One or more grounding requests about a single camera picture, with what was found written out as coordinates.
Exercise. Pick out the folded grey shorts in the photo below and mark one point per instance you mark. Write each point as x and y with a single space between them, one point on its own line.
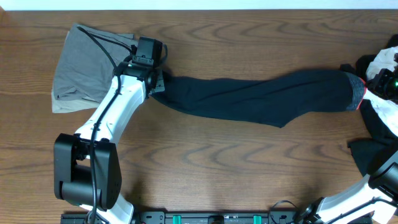
84 72

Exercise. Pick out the black t-shirt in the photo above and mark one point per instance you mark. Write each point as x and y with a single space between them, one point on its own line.
364 150

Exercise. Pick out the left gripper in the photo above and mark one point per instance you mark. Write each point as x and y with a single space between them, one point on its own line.
160 86

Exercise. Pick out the black pants red waistband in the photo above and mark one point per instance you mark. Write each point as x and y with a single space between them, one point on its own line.
273 102

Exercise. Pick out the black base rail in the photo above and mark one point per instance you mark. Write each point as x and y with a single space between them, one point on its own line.
276 214

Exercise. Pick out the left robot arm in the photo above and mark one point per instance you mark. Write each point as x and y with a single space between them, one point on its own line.
86 164

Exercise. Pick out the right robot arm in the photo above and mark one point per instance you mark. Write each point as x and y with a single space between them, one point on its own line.
377 191

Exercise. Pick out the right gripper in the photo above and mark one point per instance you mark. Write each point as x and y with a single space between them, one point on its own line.
378 84

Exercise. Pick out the white garment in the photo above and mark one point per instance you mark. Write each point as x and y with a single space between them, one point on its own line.
385 109

